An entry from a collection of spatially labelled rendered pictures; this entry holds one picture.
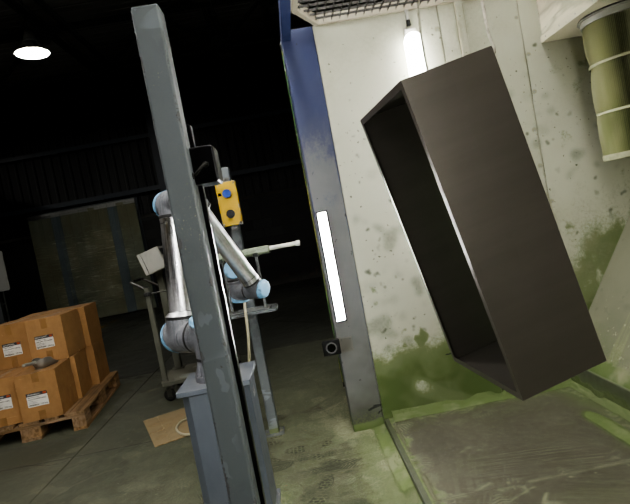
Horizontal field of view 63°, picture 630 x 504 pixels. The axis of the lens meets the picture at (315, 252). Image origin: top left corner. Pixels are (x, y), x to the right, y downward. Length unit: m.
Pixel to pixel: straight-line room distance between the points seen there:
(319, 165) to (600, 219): 1.64
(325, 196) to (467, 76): 1.23
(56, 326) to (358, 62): 3.20
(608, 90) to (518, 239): 1.27
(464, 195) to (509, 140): 0.25
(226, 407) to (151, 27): 0.69
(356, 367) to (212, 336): 2.09
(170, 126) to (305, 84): 2.05
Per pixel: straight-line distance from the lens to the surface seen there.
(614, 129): 2.98
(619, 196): 3.42
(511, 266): 1.92
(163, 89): 0.98
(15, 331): 4.90
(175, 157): 0.95
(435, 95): 1.86
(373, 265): 2.90
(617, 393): 2.99
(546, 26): 3.31
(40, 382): 4.46
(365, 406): 3.06
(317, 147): 2.89
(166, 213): 2.38
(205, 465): 2.31
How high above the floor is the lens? 1.21
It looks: 3 degrees down
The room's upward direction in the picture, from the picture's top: 11 degrees counter-clockwise
